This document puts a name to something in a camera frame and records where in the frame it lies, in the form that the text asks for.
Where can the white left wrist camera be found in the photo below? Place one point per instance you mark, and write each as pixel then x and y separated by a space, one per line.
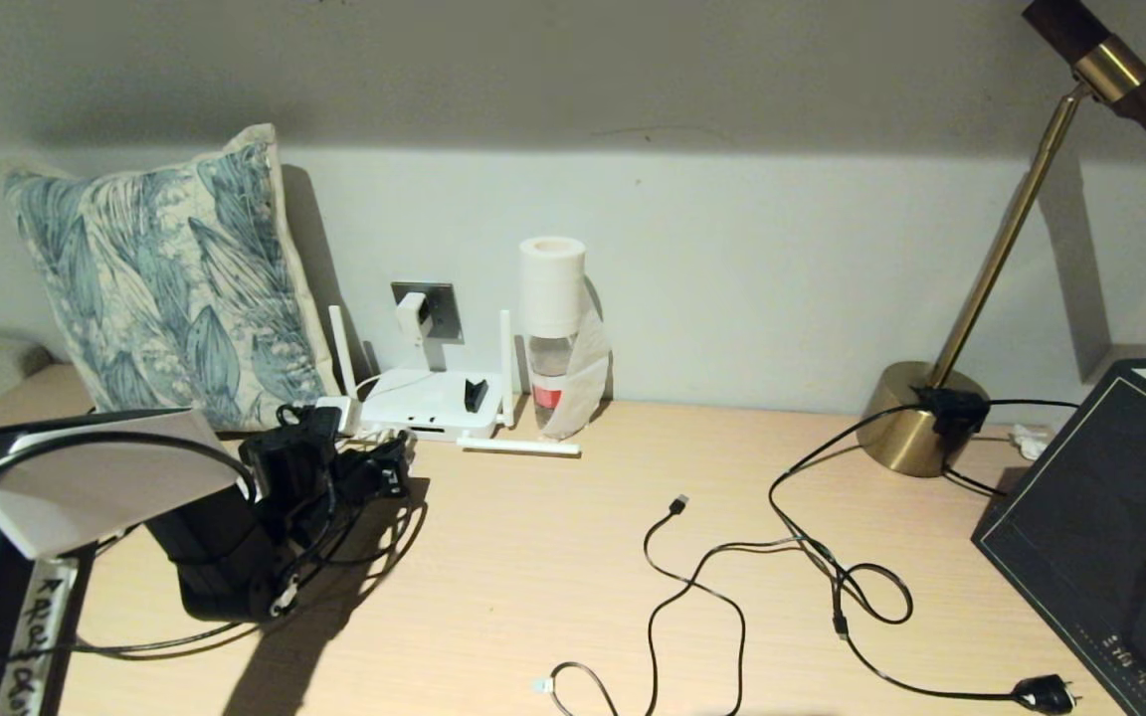
pixel 339 416

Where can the blue leaf print pillow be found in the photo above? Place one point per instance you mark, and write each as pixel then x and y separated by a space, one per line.
pixel 165 249

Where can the brass desk lamp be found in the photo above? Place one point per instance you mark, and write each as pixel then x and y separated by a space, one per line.
pixel 896 428

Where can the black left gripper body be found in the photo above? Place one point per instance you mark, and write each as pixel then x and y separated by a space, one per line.
pixel 374 477

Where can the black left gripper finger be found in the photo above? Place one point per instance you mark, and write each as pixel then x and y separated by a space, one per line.
pixel 399 441
pixel 406 453

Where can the white toilet paper roll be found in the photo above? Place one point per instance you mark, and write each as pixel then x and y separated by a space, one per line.
pixel 553 283

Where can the black power adapter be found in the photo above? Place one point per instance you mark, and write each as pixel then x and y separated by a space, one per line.
pixel 953 410

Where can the white power adapter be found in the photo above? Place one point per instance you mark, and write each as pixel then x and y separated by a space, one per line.
pixel 412 316

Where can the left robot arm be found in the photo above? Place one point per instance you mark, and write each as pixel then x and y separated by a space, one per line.
pixel 95 487

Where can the black box gold trim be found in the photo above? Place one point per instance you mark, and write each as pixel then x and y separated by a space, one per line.
pixel 1080 497

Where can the clear bottle red label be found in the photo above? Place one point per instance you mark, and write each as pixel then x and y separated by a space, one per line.
pixel 551 398

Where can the white router with antennas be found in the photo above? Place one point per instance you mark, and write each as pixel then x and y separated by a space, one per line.
pixel 424 398

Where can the small black clip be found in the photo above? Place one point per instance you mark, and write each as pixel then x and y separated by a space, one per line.
pixel 476 395

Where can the grey metal wall socket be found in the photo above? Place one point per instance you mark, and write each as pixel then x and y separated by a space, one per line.
pixel 446 303

